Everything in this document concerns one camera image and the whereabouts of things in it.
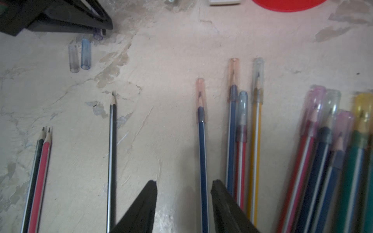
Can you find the green pencil yellow cap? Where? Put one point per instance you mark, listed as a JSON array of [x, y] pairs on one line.
[[362, 108]]

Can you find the black striped pencil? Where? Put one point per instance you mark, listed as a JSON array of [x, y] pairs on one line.
[[32, 183], [111, 189]]

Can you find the blue pencil pink cap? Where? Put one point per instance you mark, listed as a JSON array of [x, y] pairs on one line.
[[200, 96]]

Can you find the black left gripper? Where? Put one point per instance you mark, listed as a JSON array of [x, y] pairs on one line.
[[68, 17]]

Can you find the red pencil purple cap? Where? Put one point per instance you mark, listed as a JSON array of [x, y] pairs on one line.
[[309, 128]]

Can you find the red pencil blue cap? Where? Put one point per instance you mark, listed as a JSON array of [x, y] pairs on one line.
[[241, 139]]

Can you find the light blue eraser box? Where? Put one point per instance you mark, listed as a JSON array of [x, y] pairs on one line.
[[224, 2]]

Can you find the blue pencil orange cap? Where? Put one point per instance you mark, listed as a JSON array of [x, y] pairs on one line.
[[233, 76]]

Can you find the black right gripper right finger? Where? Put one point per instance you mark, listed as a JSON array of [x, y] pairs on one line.
[[228, 216]]

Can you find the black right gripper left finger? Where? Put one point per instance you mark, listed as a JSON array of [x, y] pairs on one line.
[[139, 218]]

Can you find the red striped pencil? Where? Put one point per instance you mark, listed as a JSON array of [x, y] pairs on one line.
[[40, 184]]

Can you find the yellow striped pencil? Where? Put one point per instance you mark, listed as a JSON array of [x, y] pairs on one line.
[[257, 102]]

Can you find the red pencil holder cup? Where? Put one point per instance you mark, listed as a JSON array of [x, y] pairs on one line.
[[288, 5]]

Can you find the blue pencil violet cap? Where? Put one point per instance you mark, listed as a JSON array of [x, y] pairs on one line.
[[341, 135]]

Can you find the purple clear pencil cap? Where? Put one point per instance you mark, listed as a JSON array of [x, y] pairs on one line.
[[98, 34]]

